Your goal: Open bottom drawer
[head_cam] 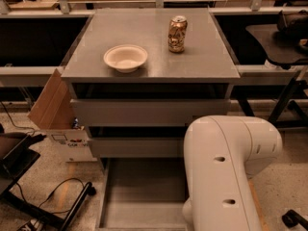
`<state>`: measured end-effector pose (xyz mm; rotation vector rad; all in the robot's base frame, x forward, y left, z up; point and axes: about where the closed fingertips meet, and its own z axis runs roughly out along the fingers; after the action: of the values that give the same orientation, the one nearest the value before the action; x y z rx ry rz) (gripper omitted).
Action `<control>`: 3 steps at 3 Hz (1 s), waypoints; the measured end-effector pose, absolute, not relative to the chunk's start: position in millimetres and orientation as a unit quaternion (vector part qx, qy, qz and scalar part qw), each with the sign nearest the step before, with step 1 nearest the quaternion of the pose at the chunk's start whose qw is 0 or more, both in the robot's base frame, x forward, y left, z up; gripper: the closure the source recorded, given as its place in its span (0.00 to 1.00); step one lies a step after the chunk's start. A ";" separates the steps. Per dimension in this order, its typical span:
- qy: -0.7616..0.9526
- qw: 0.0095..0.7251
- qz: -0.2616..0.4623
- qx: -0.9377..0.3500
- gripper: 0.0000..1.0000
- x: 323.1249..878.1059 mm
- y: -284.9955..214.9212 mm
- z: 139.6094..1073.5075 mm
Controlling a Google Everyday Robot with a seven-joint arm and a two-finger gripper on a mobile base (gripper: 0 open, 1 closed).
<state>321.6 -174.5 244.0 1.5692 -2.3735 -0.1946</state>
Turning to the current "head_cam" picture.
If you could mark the grey bottom drawer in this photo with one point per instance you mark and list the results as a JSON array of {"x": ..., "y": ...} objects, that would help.
[{"x": 143, "y": 194}]

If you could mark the grey drawer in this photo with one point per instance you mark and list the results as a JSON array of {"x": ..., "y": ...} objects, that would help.
[
  {"x": 136, "y": 147},
  {"x": 143, "y": 194},
  {"x": 123, "y": 112}
]

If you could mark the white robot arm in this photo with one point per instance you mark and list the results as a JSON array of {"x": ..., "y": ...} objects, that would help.
[{"x": 221, "y": 153}]

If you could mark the grey middle drawer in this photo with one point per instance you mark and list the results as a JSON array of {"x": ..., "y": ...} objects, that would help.
[{"x": 136, "y": 147}]

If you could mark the grey top drawer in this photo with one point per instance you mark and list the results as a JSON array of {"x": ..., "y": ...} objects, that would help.
[{"x": 123, "y": 112}]

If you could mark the grey drawer cabinet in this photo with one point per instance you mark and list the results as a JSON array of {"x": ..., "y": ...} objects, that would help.
[{"x": 204, "y": 70}]

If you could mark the black caster bottom right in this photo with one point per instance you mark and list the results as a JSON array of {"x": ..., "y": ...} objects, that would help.
[{"x": 292, "y": 219}]

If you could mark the white paper bowl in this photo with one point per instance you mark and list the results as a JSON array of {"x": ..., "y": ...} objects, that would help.
[{"x": 125, "y": 58}]

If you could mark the brown cardboard box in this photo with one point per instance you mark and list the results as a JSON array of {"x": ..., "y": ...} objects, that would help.
[{"x": 53, "y": 114}]

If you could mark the black metal stand left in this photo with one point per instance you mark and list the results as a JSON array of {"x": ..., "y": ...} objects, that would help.
[{"x": 20, "y": 182}]

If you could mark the gold soda can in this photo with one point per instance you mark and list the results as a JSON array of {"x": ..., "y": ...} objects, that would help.
[{"x": 176, "y": 33}]

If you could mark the black office chair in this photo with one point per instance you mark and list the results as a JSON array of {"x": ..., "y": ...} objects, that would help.
[{"x": 285, "y": 42}]

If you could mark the black table leg frame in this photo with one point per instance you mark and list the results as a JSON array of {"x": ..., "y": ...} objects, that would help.
[{"x": 285, "y": 101}]

